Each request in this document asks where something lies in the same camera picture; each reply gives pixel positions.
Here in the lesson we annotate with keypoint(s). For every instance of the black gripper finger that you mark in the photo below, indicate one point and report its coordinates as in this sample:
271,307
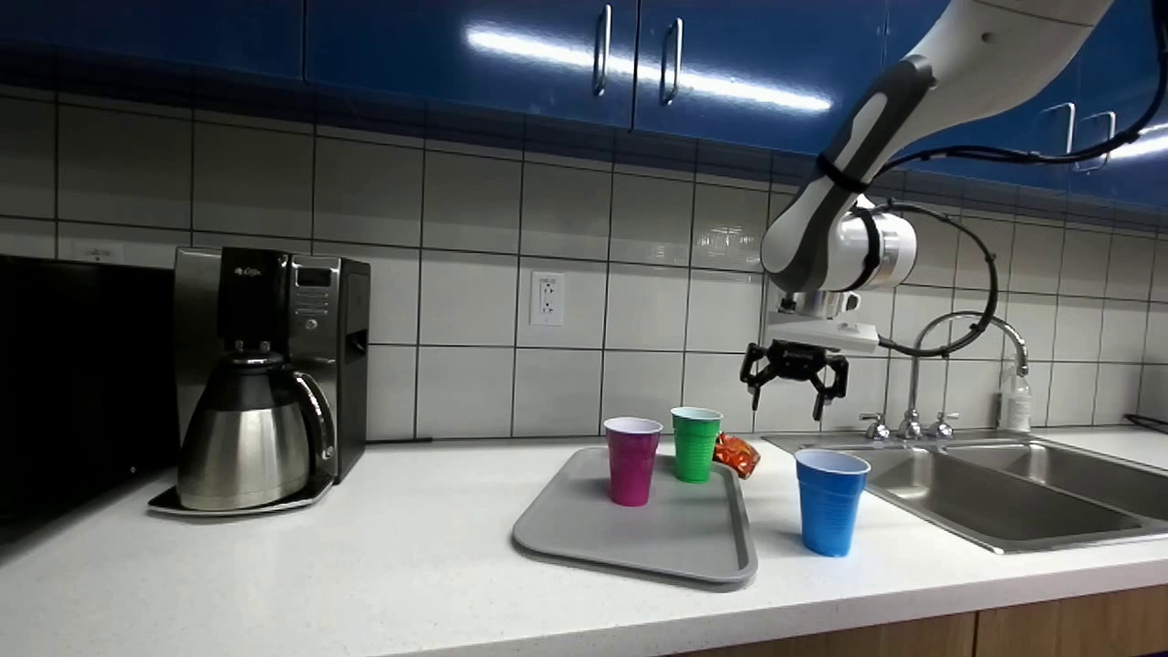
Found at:
832,379
754,371

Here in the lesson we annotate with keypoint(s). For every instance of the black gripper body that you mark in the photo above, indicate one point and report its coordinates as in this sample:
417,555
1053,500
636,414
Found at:
801,359

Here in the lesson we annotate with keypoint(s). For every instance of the green plastic cup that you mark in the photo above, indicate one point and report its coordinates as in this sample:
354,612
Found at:
696,448

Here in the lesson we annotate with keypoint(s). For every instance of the blue plastic cup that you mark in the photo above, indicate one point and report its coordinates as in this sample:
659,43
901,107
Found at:
832,514

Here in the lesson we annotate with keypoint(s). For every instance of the magenta plastic cup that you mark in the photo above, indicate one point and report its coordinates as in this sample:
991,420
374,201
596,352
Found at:
633,469

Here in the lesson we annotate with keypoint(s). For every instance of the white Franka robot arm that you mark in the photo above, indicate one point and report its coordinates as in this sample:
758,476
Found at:
962,59

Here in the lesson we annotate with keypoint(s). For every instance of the grey plastic tray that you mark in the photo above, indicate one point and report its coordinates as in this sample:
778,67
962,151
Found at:
679,536

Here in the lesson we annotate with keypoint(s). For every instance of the chrome gooseneck faucet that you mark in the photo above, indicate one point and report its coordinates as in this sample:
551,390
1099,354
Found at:
913,368

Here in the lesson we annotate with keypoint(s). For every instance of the orange Doritos chip bag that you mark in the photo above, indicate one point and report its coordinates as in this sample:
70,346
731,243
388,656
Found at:
738,453

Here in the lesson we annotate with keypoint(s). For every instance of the pale soap bottle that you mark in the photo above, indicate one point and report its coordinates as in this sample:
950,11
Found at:
1016,402

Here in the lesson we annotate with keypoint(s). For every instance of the stainless steel double sink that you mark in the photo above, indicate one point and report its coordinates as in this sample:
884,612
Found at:
1009,498

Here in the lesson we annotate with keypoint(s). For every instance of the wooden lower cabinets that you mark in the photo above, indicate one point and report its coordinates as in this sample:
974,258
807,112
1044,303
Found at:
1044,625

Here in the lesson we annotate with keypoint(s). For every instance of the black coffee maker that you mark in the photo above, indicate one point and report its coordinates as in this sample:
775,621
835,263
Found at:
328,329

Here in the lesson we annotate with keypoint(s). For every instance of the blue upper cabinets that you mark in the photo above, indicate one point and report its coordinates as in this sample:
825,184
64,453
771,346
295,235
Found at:
366,43

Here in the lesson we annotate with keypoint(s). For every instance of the steel coffee carafe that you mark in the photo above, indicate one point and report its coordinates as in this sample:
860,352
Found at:
249,444

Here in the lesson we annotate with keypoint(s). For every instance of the black microwave oven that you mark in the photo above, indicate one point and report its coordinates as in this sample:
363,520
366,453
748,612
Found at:
75,390

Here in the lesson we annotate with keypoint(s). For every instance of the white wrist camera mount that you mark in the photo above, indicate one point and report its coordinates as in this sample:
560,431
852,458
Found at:
821,333

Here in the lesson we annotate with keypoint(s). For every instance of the white wall outlet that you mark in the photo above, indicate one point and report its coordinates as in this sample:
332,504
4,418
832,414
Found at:
550,298

